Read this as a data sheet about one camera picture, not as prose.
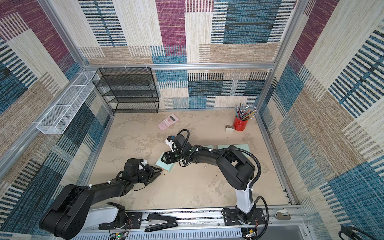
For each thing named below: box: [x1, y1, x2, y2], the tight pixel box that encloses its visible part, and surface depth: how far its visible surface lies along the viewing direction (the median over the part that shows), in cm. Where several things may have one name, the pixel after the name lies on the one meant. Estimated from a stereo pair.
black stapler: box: [144, 213, 178, 232], surface depth 74 cm
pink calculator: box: [157, 113, 180, 131], surface depth 114 cm
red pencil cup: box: [233, 116, 248, 132], surface depth 104 cm
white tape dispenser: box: [225, 125, 235, 132], surface depth 108 cm
